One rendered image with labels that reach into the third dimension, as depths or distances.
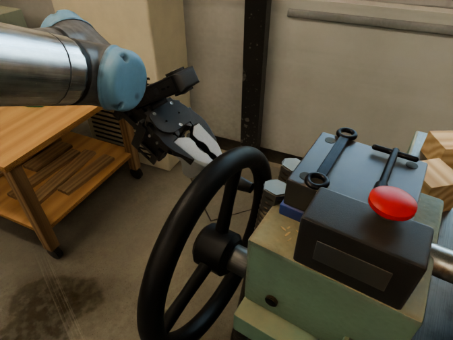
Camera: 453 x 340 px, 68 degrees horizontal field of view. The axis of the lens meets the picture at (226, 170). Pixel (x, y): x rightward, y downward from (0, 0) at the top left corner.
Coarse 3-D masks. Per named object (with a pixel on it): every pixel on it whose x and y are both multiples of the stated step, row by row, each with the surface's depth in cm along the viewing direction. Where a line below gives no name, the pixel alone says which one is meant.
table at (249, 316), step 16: (416, 144) 49; (448, 224) 37; (448, 240) 35; (432, 288) 31; (448, 288) 31; (240, 304) 33; (256, 304) 33; (432, 304) 30; (448, 304) 30; (240, 320) 32; (256, 320) 32; (272, 320) 32; (432, 320) 28; (448, 320) 28; (256, 336) 32; (272, 336) 31; (288, 336) 30; (304, 336) 30; (416, 336) 27; (432, 336) 27; (448, 336) 27
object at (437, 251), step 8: (432, 248) 27; (440, 248) 27; (432, 256) 26; (440, 256) 26; (448, 256) 26; (440, 264) 26; (448, 264) 26; (432, 272) 27; (440, 272) 26; (448, 272) 26; (448, 280) 26
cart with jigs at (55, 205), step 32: (0, 128) 122; (32, 128) 122; (64, 128) 122; (128, 128) 160; (0, 160) 107; (32, 160) 161; (64, 160) 161; (96, 160) 161; (128, 160) 173; (0, 192) 146; (32, 192) 119; (64, 192) 145; (32, 224) 126
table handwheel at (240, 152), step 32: (224, 160) 37; (256, 160) 43; (192, 192) 34; (224, 192) 42; (256, 192) 53; (192, 224) 33; (224, 224) 43; (160, 256) 32; (224, 256) 42; (160, 288) 33; (192, 288) 41; (224, 288) 54; (160, 320) 34; (192, 320) 48
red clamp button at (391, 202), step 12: (372, 192) 23; (384, 192) 23; (396, 192) 23; (372, 204) 22; (384, 204) 22; (396, 204) 22; (408, 204) 22; (384, 216) 22; (396, 216) 21; (408, 216) 21
